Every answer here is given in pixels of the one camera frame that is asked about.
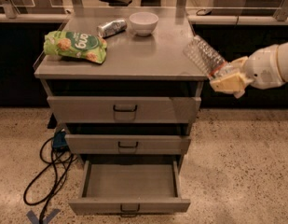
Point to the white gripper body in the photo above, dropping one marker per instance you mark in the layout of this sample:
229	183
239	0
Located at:
262	67

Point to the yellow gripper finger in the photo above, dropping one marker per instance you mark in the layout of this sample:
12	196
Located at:
239	63
234	83

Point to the clear plastic water bottle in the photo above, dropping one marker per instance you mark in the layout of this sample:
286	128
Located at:
207	59

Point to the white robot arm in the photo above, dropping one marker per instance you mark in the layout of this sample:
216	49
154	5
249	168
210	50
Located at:
283	65

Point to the grey metal drawer cabinet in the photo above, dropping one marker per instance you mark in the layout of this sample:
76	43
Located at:
135	66

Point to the grey bottom drawer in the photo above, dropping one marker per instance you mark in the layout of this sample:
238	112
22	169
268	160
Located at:
130	185

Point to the grey drawer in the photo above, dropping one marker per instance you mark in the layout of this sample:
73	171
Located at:
130	185
101	109
127	144

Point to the grey middle drawer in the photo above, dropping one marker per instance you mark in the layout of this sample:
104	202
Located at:
127	144

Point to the grey top drawer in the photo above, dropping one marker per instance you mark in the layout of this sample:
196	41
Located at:
101	109

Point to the white ceramic bowl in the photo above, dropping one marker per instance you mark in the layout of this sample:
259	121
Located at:
143	23

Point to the silver soda can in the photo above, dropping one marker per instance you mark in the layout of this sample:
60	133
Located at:
111	28

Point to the black office chair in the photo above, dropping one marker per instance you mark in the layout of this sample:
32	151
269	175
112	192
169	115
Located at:
117	3

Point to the green chip bag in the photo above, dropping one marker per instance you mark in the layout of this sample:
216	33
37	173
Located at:
75	45

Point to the blue power adapter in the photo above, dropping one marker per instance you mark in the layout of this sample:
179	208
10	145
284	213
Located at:
59	142

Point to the glass partition with rail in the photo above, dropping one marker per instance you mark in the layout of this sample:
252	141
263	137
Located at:
140	0

